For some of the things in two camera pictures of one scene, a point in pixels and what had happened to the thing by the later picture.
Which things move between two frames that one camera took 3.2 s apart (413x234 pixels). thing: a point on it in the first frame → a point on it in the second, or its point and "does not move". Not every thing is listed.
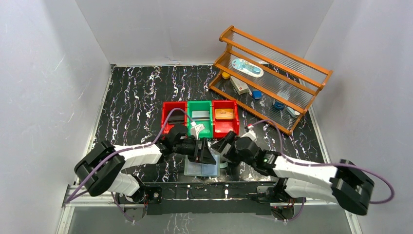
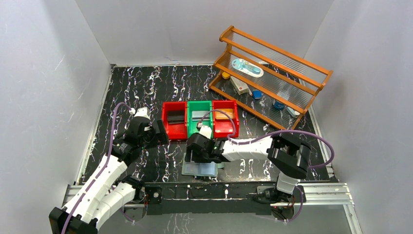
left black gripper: [198, 152] → [159, 132]
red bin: [167, 107] does not move
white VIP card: [200, 115] does not move
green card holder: [197, 169] does not move
